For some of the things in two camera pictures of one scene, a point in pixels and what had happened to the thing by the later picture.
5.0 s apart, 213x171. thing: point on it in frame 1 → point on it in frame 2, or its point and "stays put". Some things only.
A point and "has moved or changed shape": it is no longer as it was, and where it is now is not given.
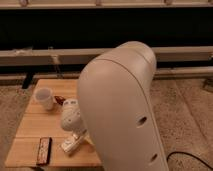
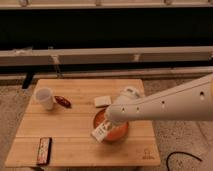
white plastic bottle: [69, 144] has moved or changed shape
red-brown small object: [60, 99] stays put
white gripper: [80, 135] → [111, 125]
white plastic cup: [44, 96] stays put
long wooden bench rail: [86, 56] stays put
